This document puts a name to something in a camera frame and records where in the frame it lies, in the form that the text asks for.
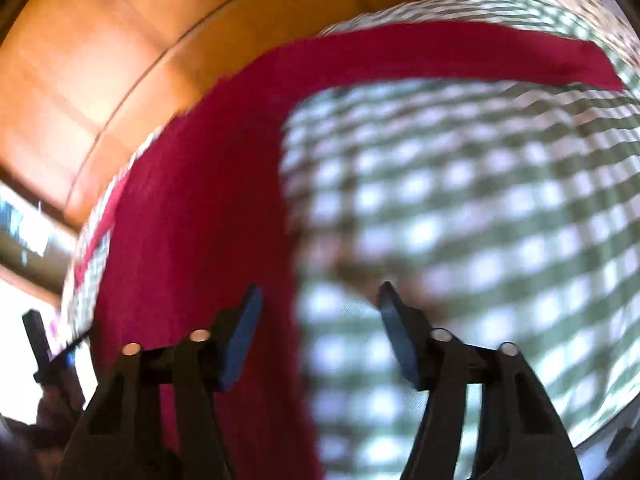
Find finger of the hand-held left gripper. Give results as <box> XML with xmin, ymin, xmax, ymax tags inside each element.
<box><xmin>22</xmin><ymin>310</ymin><xmax>53</xmax><ymax>368</ymax></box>
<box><xmin>33</xmin><ymin>327</ymin><xmax>94</xmax><ymax>385</ymax></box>

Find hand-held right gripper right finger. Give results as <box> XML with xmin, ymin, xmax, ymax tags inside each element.
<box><xmin>376</xmin><ymin>281</ymin><xmax>586</xmax><ymax>480</ymax></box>

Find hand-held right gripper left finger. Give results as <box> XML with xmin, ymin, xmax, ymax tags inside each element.
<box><xmin>57</xmin><ymin>284</ymin><xmax>264</xmax><ymax>480</ymax></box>

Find red cloth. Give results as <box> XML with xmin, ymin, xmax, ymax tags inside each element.
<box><xmin>75</xmin><ymin>21</ymin><xmax>626</xmax><ymax>480</ymax></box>

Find green white checked bedsheet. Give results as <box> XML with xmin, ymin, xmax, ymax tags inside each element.
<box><xmin>60</xmin><ymin>0</ymin><xmax>640</xmax><ymax>480</ymax></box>

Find wooden panelled headboard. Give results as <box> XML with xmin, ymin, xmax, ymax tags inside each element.
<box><xmin>0</xmin><ymin>0</ymin><xmax>601</xmax><ymax>231</ymax></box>

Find floral bedsheet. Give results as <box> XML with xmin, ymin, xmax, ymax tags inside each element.
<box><xmin>520</xmin><ymin>0</ymin><xmax>640</xmax><ymax>68</ymax></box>

